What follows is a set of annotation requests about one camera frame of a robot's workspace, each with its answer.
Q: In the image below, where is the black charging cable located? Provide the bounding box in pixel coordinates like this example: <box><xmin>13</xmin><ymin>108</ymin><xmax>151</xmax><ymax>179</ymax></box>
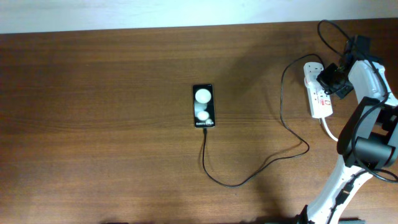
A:
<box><xmin>201</xmin><ymin>53</ymin><xmax>326</xmax><ymax>189</ymax></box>

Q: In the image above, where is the white power strip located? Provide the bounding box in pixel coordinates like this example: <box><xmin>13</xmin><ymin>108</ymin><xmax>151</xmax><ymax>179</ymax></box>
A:
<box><xmin>303</xmin><ymin>62</ymin><xmax>333</xmax><ymax>119</ymax></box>

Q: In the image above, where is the black smartphone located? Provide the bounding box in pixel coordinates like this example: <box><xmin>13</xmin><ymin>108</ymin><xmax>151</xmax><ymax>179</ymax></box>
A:
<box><xmin>192</xmin><ymin>84</ymin><xmax>216</xmax><ymax>128</ymax></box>

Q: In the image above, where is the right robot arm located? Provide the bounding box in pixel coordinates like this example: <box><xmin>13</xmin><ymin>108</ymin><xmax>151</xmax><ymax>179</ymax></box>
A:
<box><xmin>294</xmin><ymin>35</ymin><xmax>397</xmax><ymax>223</ymax></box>

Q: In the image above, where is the white charger adapter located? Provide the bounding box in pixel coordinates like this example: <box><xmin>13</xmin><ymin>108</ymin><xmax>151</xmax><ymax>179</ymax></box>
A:
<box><xmin>304</xmin><ymin>70</ymin><xmax>321</xmax><ymax>88</ymax></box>

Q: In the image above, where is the right black camera cable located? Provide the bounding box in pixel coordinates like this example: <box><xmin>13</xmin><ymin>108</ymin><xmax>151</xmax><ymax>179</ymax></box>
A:
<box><xmin>317</xmin><ymin>19</ymin><xmax>398</xmax><ymax>224</ymax></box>

